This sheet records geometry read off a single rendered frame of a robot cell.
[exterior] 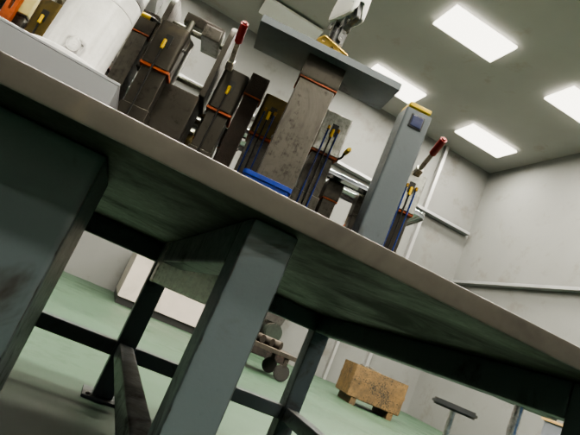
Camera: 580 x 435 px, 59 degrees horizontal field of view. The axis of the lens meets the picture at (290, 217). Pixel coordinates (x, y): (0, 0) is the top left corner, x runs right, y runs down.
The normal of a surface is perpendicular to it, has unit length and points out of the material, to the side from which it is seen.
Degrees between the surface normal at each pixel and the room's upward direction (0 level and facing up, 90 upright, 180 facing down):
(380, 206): 90
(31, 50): 90
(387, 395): 90
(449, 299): 90
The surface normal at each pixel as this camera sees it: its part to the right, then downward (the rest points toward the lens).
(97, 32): 0.67, 0.07
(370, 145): 0.32, -0.07
